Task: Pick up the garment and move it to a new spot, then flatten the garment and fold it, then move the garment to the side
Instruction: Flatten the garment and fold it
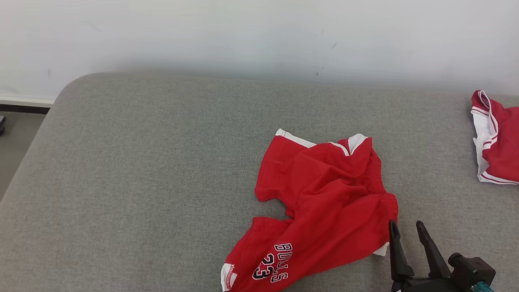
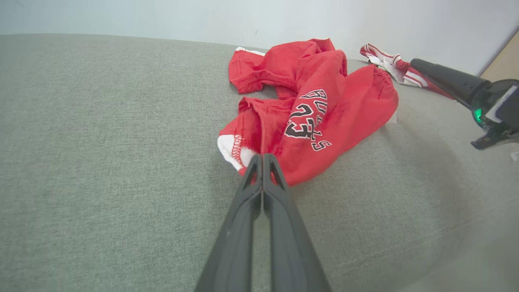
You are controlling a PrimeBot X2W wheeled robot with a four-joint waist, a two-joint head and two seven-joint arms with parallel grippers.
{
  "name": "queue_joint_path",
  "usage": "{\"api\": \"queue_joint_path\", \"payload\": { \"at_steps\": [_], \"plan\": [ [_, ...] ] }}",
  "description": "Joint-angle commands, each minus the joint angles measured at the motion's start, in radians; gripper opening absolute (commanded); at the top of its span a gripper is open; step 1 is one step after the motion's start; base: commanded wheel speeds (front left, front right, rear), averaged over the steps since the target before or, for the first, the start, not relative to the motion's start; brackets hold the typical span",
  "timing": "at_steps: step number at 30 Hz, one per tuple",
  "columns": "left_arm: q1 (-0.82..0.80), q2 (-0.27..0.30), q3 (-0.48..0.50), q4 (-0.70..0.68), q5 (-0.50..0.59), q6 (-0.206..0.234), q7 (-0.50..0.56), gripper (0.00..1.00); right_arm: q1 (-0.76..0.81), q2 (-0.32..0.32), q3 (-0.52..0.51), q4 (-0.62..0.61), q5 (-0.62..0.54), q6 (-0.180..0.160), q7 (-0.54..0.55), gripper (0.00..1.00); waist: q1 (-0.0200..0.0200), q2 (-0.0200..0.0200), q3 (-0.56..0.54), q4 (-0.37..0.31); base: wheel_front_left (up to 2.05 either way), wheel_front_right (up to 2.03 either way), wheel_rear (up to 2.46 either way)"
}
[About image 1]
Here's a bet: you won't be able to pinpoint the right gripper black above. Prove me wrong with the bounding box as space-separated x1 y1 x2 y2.
388 220 457 292

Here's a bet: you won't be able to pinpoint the red Bulls 23 shorts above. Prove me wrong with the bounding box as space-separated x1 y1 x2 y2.
220 129 399 292

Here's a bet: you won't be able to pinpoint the red white Bulls jersey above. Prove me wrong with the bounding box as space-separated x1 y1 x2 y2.
470 90 519 185

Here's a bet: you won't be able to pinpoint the white wall baseboard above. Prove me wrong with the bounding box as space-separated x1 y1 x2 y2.
0 97 56 114

